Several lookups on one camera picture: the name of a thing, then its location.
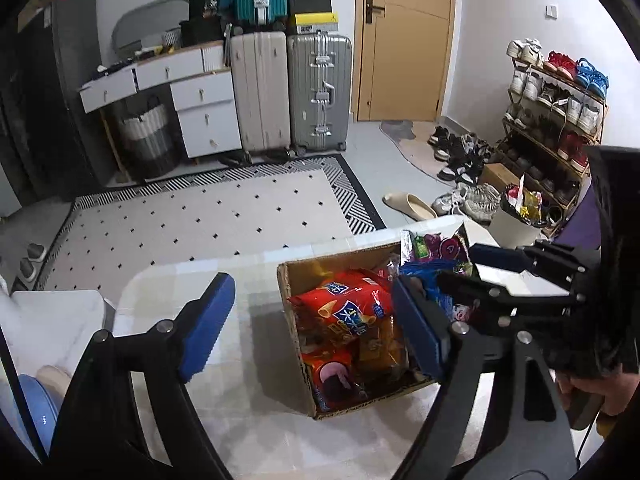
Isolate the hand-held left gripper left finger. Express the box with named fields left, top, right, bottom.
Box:
left=47, top=272, right=237, bottom=480

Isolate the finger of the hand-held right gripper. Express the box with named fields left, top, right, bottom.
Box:
left=437, top=272, right=586, bottom=356
left=468, top=241, right=586, bottom=291

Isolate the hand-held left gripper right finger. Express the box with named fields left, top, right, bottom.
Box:
left=390, top=276, right=581, bottom=480

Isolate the purple green candy packet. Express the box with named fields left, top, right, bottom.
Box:
left=400, top=229, right=475, bottom=281

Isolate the pile of snack packets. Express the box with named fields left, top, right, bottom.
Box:
left=289, top=255, right=436, bottom=411

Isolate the brown cardboard box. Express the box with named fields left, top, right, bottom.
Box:
left=276, top=220, right=481, bottom=421

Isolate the person's right hand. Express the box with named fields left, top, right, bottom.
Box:
left=555, top=360, right=640, bottom=418

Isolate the white trash bin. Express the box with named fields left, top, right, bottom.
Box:
left=487, top=185, right=556, bottom=248

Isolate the purple bag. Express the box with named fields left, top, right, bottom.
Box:
left=555, top=180, right=601, bottom=251

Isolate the checkered tablecloth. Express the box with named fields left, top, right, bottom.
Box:
left=112, top=215, right=601, bottom=480

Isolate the small brown carton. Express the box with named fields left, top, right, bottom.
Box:
left=477, top=162, right=521, bottom=193

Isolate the beige slipper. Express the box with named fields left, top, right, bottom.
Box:
left=382, top=191, right=438, bottom=221

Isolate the pile of floor shoes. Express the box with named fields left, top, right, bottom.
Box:
left=427, top=125, right=502, bottom=223

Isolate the patterned rug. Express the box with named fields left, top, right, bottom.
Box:
left=35, top=152, right=388, bottom=306

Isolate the white side table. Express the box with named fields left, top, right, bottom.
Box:
left=0, top=287, right=108, bottom=376

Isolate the grey door mat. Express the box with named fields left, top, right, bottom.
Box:
left=379, top=119, right=451, bottom=186

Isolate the blue bowl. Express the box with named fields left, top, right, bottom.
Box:
left=15, top=374, right=63, bottom=456

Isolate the striped laundry basket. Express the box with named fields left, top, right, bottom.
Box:
left=116, top=96, right=176, bottom=178

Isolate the white desk with drawers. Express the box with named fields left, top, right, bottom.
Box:
left=79, top=42, right=244, bottom=161

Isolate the wooden door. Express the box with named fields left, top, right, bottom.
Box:
left=350, top=0, right=457, bottom=123

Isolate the beige suitcase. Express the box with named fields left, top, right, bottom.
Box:
left=229, top=30, right=293, bottom=157

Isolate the silver suitcase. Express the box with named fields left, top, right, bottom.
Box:
left=286, top=32, right=353, bottom=157

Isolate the dark wardrobe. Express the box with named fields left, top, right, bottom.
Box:
left=0, top=0, right=118, bottom=206

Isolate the yellow black shoe box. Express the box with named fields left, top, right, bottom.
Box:
left=290, top=11, right=340, bottom=36

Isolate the grey oval mirror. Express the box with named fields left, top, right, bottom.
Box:
left=111, top=0, right=190, bottom=58

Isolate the plain black shoe box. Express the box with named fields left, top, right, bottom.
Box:
left=289, top=0, right=333, bottom=15

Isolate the black bag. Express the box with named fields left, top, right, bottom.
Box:
left=180, top=0, right=231, bottom=46

